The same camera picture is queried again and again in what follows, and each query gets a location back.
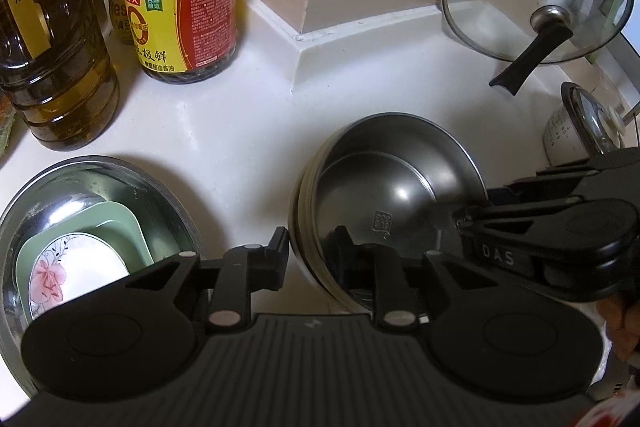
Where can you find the green rectangular plate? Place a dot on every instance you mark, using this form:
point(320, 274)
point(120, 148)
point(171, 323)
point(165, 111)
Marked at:
point(120, 227)

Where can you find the white pot with glass lid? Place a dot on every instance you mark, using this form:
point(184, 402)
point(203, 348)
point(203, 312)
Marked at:
point(565, 137)

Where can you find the large cream plastic bowl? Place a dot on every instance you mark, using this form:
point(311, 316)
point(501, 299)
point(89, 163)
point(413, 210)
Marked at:
point(300, 217)

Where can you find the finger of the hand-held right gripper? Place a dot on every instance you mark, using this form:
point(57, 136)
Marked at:
point(575, 174)
point(500, 214)

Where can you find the small stainless steel bowl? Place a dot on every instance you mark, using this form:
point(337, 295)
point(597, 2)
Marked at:
point(395, 187)

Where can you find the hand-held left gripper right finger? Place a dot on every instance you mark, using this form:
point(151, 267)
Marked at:
point(345, 257)

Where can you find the large stainless steel basin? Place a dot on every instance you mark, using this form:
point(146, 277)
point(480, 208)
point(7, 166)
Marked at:
point(60, 187)

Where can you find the white floral oval plate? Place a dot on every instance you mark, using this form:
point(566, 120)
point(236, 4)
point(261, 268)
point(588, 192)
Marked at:
point(80, 267)

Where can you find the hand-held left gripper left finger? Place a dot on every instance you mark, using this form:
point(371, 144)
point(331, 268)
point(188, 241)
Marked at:
point(276, 252)

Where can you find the cooking oil bottle yellow label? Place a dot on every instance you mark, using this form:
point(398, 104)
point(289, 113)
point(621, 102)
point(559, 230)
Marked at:
point(55, 67)

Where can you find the red white patterned clothing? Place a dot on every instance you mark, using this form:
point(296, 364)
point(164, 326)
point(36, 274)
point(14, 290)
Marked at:
point(612, 409)

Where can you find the person's right hand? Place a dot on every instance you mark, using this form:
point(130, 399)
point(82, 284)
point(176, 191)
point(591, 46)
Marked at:
point(625, 332)

